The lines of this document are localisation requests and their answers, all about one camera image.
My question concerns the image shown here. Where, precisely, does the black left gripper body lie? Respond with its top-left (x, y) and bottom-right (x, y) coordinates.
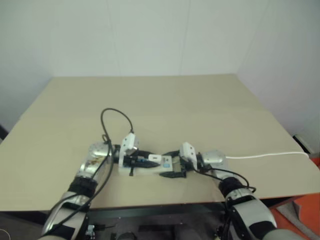
top-left (123, 154), bottom-right (141, 178)

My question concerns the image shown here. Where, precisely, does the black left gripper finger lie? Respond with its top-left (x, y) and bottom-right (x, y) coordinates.
top-left (136, 159), bottom-right (160, 169)
top-left (134, 149), bottom-right (156, 158)

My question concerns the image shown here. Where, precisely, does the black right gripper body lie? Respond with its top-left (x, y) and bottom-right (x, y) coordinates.
top-left (178, 156), bottom-right (192, 180)

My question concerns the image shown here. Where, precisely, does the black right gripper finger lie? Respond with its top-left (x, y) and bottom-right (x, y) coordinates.
top-left (159, 170), bottom-right (187, 180)
top-left (161, 149), bottom-right (182, 158)

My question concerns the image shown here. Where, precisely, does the white power strip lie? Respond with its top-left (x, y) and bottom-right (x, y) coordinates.
top-left (117, 154), bottom-right (175, 177)

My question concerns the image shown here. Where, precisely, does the dark rounded shape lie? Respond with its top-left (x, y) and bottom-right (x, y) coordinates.
top-left (116, 231), bottom-right (138, 240)

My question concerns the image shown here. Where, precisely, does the orange foam block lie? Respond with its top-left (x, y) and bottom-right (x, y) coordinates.
top-left (268, 151), bottom-right (320, 240)

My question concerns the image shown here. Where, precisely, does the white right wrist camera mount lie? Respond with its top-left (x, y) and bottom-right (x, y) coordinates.
top-left (179, 141), bottom-right (199, 171)

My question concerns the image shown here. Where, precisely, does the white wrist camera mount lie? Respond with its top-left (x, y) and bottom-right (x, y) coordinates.
top-left (179, 141), bottom-right (199, 171)
top-left (118, 133), bottom-right (141, 168)

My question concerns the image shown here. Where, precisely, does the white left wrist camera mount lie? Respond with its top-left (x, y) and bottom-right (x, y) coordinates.
top-left (118, 133), bottom-right (141, 168)

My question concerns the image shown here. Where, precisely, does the black table frame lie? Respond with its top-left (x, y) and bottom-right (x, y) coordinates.
top-left (86, 201), bottom-right (227, 219)

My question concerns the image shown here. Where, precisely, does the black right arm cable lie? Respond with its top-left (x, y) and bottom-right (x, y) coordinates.
top-left (196, 168), bottom-right (257, 194)

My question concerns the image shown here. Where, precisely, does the white power strip cord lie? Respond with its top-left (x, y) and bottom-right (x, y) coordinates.
top-left (225, 151), bottom-right (310, 160)

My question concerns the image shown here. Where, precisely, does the small metal bracket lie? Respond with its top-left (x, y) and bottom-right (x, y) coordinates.
top-left (84, 224), bottom-right (96, 237)

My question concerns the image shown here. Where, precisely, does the black object at wall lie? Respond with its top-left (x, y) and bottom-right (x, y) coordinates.
top-left (0, 123), bottom-right (10, 144)

